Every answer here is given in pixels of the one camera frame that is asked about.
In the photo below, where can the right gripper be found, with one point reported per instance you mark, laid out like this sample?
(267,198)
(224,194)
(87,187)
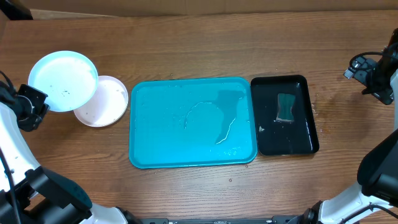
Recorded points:
(384,96)

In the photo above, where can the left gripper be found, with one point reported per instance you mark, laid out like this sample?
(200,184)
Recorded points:
(34,120)

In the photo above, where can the light blue plate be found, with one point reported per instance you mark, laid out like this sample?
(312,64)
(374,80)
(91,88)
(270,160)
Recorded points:
(68,78)

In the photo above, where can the white pink-rimmed plate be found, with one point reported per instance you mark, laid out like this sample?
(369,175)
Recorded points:
(106,106)

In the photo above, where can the green scrubbing sponge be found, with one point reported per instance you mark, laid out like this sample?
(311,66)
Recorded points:
(285,105)

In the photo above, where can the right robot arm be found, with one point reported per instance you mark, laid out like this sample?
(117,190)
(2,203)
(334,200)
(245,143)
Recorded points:
(376,185)

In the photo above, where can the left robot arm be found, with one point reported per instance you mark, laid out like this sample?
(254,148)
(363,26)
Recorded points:
(31,193)

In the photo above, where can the black rectangular water tray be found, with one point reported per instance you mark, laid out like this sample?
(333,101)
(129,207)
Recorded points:
(275,138)

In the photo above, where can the teal plastic tray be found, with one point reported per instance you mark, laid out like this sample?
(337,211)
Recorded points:
(192,123)

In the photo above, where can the black corner object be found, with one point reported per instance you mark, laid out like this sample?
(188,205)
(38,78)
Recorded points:
(14,10)

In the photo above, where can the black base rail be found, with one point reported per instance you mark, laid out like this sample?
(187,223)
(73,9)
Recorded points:
(278,219)

